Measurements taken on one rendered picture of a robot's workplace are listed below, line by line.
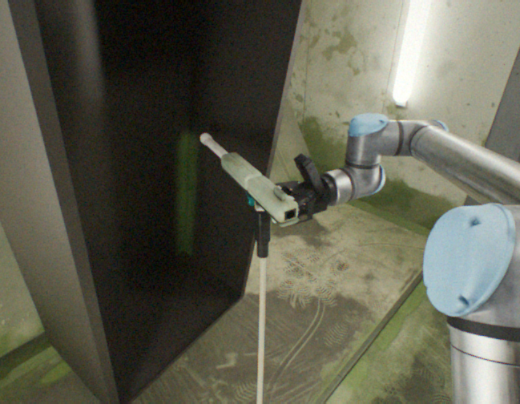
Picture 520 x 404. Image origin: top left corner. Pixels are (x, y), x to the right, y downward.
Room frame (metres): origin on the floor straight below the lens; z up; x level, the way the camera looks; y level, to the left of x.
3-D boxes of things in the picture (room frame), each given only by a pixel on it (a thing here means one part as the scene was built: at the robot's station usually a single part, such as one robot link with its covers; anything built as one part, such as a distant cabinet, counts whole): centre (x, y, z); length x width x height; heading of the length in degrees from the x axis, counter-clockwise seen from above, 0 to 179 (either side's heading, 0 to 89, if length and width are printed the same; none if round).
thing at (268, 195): (0.81, 0.05, 1.08); 0.49 x 0.05 x 0.23; 28
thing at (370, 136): (0.86, -0.28, 1.21); 0.12 x 0.09 x 0.12; 90
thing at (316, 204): (0.77, -0.12, 1.09); 0.12 x 0.08 x 0.09; 119
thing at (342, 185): (0.81, -0.19, 1.10); 0.10 x 0.05 x 0.09; 29
